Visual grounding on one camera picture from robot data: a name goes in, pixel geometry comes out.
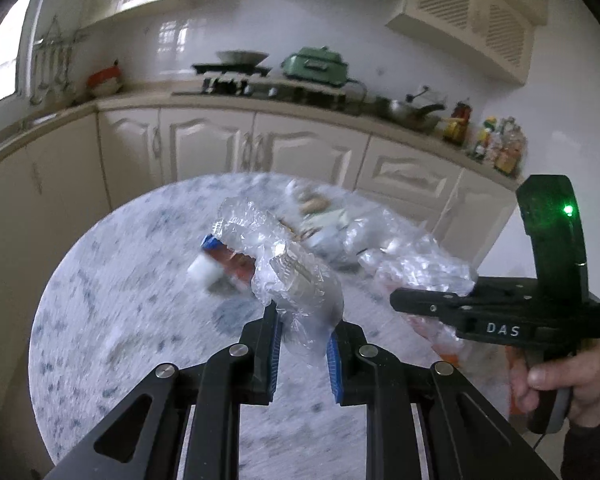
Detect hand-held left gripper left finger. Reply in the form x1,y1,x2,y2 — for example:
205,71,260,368
42,302,285,480

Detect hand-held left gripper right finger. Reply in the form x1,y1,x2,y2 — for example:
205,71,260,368
326,320,561,480

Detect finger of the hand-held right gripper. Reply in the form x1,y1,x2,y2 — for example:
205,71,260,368
389,287,481,328

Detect clear plastic bag red print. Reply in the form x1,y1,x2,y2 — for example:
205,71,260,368
357,235,528,418

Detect clear plastic wrap silver foil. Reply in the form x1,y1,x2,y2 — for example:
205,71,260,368
215,197,346,361

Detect person's right forearm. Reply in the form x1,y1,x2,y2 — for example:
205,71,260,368
560,420,600,480

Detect person's right hand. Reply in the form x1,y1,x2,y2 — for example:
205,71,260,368
510,342,600,428

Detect white plastic bag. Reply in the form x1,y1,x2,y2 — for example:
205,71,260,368
330,210,411,268

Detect red blue white carton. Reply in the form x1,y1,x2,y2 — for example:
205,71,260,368
187,232,261,293

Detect round marble table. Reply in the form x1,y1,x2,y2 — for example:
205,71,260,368
27,172,526,466

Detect group of condiment bottles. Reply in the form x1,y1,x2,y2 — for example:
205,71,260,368
472,116,528,176

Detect dark sauce bottle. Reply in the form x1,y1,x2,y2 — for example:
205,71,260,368
442,100,473,146

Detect steel pot with ladle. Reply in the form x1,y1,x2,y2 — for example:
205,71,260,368
375,85,446,133

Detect cream base cabinets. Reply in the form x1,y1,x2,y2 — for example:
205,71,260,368
0,80,526,321

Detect black gas stove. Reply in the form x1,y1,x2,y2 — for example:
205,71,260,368
172,77,366,116

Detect green electric cooker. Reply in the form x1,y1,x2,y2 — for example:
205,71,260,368
280,46,351,83

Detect grey shallow bowl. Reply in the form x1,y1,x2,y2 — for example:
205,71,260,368
215,50,271,66

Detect red kitchen container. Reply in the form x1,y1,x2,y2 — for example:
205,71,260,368
87,60,126,97

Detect hanging utensil rack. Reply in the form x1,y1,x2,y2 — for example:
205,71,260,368
27,15,88,106

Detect kitchen window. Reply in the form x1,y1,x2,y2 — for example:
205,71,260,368
0,0,36,106

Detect black cable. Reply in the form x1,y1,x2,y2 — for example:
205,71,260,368
530,430,551,458

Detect cream wall cabinets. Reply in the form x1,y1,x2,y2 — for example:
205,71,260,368
77,0,551,86

